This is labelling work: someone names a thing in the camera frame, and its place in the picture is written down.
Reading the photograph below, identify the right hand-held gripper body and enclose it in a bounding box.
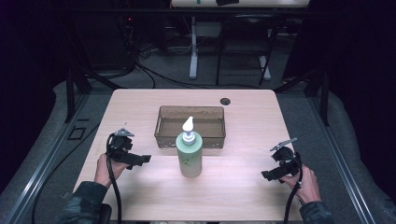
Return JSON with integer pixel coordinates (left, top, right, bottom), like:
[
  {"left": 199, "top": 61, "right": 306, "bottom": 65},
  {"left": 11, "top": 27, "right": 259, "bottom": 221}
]
[{"left": 269, "top": 137, "right": 304, "bottom": 179}]

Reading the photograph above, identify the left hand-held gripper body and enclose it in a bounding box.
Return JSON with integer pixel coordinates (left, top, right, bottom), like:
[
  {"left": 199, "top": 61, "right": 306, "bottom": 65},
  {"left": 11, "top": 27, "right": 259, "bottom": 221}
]
[{"left": 106, "top": 126, "right": 136, "bottom": 163}]

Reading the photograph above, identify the green pump bottle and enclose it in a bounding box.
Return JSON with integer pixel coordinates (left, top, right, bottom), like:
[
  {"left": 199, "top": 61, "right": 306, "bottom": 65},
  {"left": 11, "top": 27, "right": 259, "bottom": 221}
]
[{"left": 175, "top": 116, "right": 204, "bottom": 179}]

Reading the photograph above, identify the brown translucent plastic basket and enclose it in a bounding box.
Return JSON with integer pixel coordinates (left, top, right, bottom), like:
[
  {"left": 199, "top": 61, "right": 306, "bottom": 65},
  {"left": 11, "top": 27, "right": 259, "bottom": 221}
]
[{"left": 154, "top": 105, "right": 227, "bottom": 149}]

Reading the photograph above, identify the person's left hand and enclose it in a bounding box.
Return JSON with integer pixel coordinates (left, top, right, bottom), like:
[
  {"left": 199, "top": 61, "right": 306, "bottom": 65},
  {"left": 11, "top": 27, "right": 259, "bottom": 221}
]
[{"left": 93, "top": 153, "right": 131, "bottom": 189}]

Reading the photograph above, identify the person's right hand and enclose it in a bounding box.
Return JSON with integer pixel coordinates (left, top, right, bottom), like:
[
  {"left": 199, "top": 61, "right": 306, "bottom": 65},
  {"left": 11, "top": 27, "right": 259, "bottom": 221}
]
[{"left": 279, "top": 163, "right": 322, "bottom": 205}]

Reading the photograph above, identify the black seat edge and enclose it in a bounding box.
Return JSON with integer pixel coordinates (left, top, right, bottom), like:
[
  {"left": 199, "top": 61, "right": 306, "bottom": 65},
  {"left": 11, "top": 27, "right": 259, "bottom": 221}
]
[{"left": 98, "top": 203, "right": 113, "bottom": 224}]

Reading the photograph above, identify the black metal stand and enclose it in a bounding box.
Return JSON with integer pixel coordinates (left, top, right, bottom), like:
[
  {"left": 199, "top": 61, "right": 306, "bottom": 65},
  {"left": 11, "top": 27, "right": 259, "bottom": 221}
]
[
  {"left": 273, "top": 66, "right": 332, "bottom": 127},
  {"left": 64, "top": 40, "right": 124, "bottom": 124}
]

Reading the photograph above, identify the white desk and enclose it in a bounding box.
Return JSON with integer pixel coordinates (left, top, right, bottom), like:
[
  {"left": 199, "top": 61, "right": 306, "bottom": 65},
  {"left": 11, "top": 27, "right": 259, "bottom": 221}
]
[{"left": 169, "top": 0, "right": 312, "bottom": 80}]

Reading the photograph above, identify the black chair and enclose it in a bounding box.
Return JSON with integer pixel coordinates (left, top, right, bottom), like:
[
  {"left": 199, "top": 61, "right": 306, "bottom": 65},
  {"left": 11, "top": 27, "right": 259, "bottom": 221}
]
[{"left": 215, "top": 13, "right": 279, "bottom": 87}]

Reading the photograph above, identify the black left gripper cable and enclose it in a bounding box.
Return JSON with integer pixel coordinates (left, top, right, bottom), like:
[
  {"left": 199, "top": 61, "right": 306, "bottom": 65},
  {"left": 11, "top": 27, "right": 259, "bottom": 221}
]
[{"left": 106, "top": 133, "right": 123, "bottom": 224}]

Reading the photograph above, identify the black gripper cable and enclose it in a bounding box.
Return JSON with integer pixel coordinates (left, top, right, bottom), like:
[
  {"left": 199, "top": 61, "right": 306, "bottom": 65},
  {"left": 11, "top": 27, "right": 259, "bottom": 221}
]
[
  {"left": 106, "top": 133, "right": 123, "bottom": 224},
  {"left": 282, "top": 151, "right": 304, "bottom": 224}
]

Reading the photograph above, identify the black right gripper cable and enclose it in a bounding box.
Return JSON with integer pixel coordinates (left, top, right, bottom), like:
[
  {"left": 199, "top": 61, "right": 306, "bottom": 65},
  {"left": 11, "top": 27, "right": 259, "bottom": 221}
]
[{"left": 282, "top": 151, "right": 304, "bottom": 224}]

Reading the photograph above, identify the aluminium floor rail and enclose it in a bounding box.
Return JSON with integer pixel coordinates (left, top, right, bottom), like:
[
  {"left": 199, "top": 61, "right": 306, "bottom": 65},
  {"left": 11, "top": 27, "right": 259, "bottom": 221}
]
[
  {"left": 307, "top": 96, "right": 379, "bottom": 224},
  {"left": 3, "top": 92, "right": 92, "bottom": 224}
]

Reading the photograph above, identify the black floor cable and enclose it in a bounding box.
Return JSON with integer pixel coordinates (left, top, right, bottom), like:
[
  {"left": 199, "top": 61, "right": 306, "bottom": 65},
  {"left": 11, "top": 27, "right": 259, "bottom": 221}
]
[
  {"left": 134, "top": 60, "right": 265, "bottom": 91},
  {"left": 31, "top": 122, "right": 101, "bottom": 224}
]

